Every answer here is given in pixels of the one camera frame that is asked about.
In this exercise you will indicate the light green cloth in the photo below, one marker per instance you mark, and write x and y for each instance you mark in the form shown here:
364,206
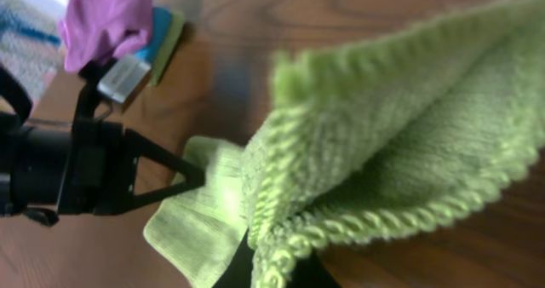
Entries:
382,139

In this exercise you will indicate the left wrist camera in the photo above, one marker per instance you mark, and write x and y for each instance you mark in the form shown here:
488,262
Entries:
125,80

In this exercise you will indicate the folded purple cloth on stack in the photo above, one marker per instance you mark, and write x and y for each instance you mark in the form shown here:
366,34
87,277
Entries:
103,29

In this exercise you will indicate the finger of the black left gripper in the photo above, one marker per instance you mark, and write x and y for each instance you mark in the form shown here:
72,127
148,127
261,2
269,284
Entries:
139,146

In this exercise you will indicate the folded yellow-green bottom cloth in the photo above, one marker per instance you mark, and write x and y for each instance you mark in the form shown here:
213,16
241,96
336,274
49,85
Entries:
167,47

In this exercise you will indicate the folded blue cloth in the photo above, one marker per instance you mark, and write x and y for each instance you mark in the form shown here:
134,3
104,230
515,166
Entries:
161,20

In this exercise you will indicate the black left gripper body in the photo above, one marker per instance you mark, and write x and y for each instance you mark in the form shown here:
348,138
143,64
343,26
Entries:
47,173

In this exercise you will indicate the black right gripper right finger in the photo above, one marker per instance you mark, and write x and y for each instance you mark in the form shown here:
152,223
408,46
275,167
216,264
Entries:
311,273

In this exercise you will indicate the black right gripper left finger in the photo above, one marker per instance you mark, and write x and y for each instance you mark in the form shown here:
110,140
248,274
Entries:
239,271

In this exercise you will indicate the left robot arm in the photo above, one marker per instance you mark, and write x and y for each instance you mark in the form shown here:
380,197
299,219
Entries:
120,177

